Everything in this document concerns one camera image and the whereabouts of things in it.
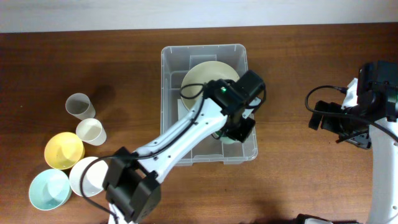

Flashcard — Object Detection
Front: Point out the green plastic cup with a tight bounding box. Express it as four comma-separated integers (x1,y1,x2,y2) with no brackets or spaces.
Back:
211,131,239,144

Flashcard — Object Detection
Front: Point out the white label in bin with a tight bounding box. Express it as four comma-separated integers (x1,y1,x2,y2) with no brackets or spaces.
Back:
177,99,188,120

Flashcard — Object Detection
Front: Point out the clear plastic storage bin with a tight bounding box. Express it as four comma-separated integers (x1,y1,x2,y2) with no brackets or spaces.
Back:
160,44,258,166

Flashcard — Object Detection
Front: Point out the cream plastic cup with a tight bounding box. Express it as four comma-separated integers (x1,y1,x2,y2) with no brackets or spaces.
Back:
75,118,107,146

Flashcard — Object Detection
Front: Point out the mint small bowl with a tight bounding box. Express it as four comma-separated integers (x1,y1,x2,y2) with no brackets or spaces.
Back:
29,169,72,211

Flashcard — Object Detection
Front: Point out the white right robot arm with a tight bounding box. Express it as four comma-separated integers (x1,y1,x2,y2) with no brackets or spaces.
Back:
304,60,397,223

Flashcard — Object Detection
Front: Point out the yellow small bowl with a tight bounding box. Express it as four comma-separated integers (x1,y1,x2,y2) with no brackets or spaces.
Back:
44,132,85,170

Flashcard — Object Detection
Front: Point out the grey plastic cup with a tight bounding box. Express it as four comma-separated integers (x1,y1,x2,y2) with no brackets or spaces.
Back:
65,93,96,120

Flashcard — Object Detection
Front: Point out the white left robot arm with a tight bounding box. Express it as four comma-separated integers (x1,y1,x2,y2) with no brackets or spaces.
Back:
103,70,266,223

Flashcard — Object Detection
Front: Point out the beige large bowl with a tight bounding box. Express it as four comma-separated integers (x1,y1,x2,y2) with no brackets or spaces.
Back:
181,61,239,97

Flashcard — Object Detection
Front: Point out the white small bowl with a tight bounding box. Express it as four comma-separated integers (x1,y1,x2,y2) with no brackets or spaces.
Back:
69,157,108,197

